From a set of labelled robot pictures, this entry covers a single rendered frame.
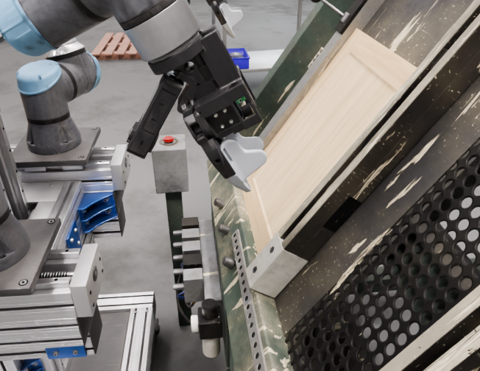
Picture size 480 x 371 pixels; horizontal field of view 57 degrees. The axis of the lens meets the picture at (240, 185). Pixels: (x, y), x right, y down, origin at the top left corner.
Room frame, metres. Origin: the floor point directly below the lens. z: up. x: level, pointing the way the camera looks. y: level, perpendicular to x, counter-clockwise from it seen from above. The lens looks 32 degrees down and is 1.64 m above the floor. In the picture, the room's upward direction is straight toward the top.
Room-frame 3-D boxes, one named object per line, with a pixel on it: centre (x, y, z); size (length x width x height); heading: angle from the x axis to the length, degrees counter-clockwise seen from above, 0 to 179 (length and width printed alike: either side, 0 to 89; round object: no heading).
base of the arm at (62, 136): (1.19, 0.55, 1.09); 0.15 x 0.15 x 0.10
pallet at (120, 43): (6.07, 1.53, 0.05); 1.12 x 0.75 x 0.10; 2
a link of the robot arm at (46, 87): (1.19, 0.55, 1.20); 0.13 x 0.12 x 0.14; 159
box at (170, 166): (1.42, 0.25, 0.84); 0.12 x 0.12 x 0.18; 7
